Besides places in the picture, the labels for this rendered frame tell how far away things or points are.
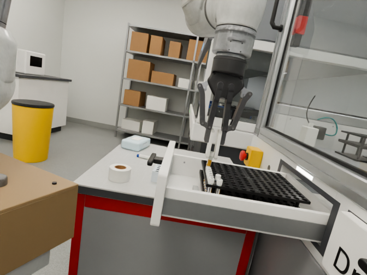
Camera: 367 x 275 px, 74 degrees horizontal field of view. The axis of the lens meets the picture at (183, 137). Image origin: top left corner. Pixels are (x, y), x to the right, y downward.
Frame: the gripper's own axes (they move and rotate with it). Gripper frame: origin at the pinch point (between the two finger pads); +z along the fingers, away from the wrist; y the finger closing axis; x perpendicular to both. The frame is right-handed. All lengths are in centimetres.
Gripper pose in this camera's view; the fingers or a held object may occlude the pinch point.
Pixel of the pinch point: (213, 143)
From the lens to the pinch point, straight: 59.3
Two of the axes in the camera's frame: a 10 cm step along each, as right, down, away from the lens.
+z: -1.6, 9.7, 2.0
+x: 0.2, -2.0, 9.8
